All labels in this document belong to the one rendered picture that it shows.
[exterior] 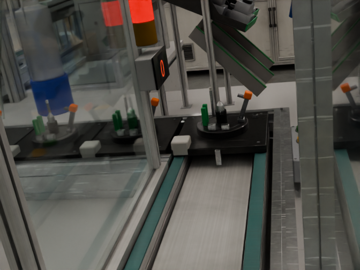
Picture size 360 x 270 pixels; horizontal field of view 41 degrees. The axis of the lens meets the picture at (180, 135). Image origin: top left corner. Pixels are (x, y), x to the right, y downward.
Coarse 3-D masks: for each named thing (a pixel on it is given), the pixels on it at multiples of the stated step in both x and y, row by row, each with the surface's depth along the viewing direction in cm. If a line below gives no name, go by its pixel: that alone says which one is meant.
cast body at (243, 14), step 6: (240, 0) 143; (246, 0) 142; (240, 6) 143; (246, 6) 142; (252, 6) 143; (228, 12) 146; (234, 12) 144; (240, 12) 143; (246, 12) 142; (234, 18) 145; (240, 18) 144; (246, 18) 143; (252, 18) 145
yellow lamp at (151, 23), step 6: (132, 24) 103; (138, 24) 101; (144, 24) 101; (150, 24) 102; (138, 30) 102; (144, 30) 102; (150, 30) 102; (138, 36) 103; (144, 36) 102; (150, 36) 103; (156, 36) 104; (138, 42) 103; (144, 42) 103; (150, 42) 103; (156, 42) 104
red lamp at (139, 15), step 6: (132, 0) 100; (138, 0) 99; (144, 0) 100; (150, 0) 101; (132, 6) 100; (138, 6) 100; (144, 6) 100; (150, 6) 101; (132, 12) 101; (138, 12) 100; (144, 12) 101; (150, 12) 101; (132, 18) 102; (138, 18) 101; (144, 18) 101; (150, 18) 102
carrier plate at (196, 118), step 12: (192, 120) 140; (252, 120) 134; (264, 120) 132; (180, 132) 133; (192, 132) 131; (252, 132) 126; (264, 132) 124; (192, 144) 124; (204, 144) 123; (216, 144) 122; (228, 144) 121; (240, 144) 120; (252, 144) 119; (264, 144) 118
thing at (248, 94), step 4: (248, 92) 125; (240, 96) 125; (244, 96) 125; (248, 96) 125; (244, 100) 126; (248, 100) 125; (244, 104) 126; (244, 108) 126; (240, 112) 127; (244, 112) 127; (240, 116) 128
